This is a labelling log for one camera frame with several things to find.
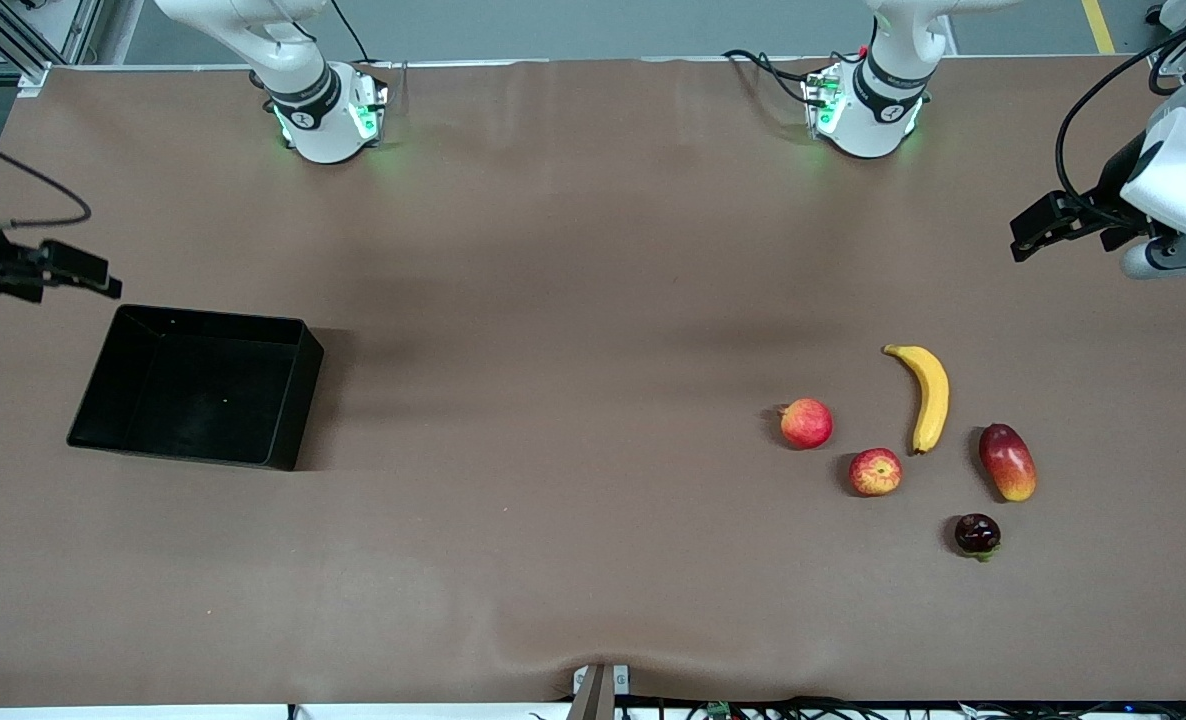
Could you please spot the black plastic box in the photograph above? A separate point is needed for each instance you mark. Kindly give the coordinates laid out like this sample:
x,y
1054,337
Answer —
x,y
203,400

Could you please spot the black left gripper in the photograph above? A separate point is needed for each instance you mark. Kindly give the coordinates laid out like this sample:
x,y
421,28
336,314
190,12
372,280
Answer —
x,y
1120,182

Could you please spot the red round pomegranate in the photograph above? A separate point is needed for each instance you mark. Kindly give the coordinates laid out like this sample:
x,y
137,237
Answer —
x,y
807,423

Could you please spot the yellow banana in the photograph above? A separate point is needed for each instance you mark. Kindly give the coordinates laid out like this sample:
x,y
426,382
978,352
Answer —
x,y
931,400

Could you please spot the green connector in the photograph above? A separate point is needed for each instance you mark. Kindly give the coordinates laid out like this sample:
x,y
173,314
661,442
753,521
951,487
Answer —
x,y
719,709

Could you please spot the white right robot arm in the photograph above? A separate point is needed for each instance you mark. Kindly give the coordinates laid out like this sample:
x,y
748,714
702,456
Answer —
x,y
318,120

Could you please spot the red yellow mango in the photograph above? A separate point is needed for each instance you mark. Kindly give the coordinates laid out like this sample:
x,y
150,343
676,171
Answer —
x,y
1008,462

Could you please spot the red yellow striped apple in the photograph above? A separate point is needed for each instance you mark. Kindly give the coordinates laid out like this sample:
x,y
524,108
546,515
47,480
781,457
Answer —
x,y
876,472

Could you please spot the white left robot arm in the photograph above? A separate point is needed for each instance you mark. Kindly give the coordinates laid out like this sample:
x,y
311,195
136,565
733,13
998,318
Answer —
x,y
873,120

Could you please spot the dark purple mangosteen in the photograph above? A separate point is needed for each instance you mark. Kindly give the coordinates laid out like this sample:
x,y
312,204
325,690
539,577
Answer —
x,y
977,534

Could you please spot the brown table cover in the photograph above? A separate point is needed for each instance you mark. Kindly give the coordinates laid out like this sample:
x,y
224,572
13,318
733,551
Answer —
x,y
553,500

